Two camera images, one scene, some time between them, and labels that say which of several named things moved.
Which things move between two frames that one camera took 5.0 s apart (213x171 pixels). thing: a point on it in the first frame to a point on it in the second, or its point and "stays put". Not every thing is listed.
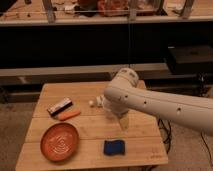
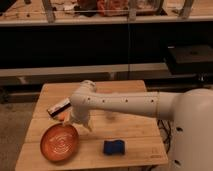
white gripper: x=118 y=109 to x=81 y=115
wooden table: x=82 y=107 stays put
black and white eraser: x=60 y=106 stays put
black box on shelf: x=190 y=59 stays put
